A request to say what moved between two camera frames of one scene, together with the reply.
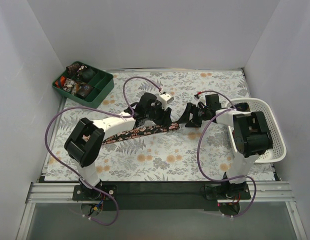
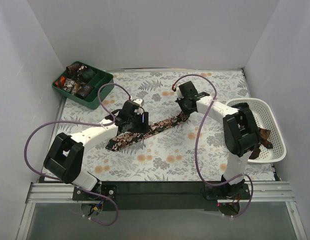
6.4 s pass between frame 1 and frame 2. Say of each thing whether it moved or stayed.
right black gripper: moved
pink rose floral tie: moved
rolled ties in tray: stayed
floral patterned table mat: stayed
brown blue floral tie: stayed
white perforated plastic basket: stayed
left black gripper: moved
